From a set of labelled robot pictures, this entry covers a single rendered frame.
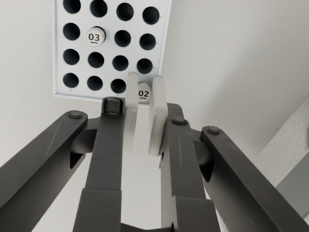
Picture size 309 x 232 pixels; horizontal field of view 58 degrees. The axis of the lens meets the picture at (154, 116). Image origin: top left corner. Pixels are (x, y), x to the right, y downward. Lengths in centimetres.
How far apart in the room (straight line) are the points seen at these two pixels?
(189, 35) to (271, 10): 7
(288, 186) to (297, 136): 109
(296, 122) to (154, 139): 115
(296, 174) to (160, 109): 12
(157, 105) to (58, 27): 10
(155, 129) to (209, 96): 13
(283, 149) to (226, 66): 108
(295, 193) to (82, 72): 18
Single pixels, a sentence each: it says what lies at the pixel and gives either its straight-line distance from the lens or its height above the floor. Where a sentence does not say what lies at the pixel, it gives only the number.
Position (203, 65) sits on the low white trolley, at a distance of 26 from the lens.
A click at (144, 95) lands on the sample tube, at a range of 22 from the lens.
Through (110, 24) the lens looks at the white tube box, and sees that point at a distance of 22.
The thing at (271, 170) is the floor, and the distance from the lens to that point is 137.
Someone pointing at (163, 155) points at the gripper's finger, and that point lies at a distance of 16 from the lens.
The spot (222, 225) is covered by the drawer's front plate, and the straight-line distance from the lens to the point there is 25.
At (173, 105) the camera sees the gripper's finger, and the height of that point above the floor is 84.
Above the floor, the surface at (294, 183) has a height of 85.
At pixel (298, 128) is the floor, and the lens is 131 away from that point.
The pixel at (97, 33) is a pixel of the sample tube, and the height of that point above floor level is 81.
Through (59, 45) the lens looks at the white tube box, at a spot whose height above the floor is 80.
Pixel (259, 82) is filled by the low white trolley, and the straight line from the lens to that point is 28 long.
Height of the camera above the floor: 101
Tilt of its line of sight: 65 degrees down
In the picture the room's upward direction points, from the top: 176 degrees clockwise
